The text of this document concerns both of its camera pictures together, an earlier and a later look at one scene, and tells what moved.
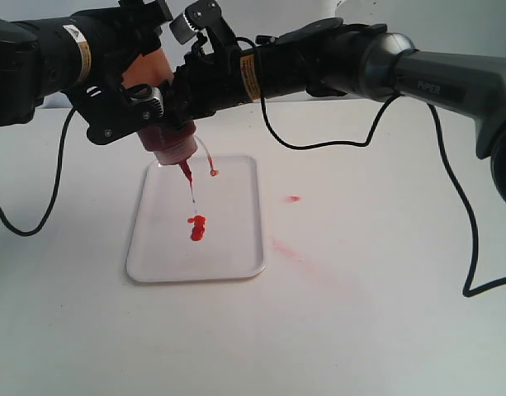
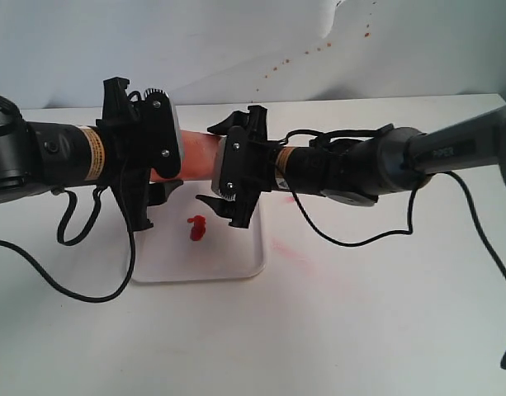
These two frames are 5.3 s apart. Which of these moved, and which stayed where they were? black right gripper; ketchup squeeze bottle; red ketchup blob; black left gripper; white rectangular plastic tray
Moved: black right gripper; black left gripper; ketchup squeeze bottle
Stayed: red ketchup blob; white rectangular plastic tray
